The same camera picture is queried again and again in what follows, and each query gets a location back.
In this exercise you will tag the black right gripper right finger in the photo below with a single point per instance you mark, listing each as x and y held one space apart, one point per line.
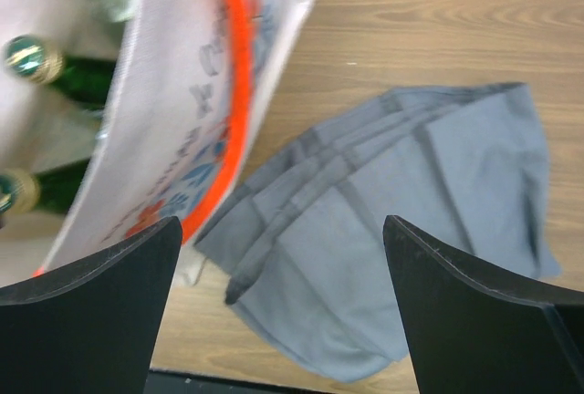
474 327

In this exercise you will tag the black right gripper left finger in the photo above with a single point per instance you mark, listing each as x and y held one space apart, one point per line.
90 326

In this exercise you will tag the green Perrier bottle yellow label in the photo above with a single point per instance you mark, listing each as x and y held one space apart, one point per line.
51 191

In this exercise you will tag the green Perrier bottle red label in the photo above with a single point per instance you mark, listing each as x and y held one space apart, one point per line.
84 80

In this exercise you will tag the beige canvas tote bag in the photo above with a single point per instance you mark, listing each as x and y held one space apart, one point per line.
192 84

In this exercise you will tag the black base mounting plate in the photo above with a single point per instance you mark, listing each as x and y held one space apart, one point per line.
170 382

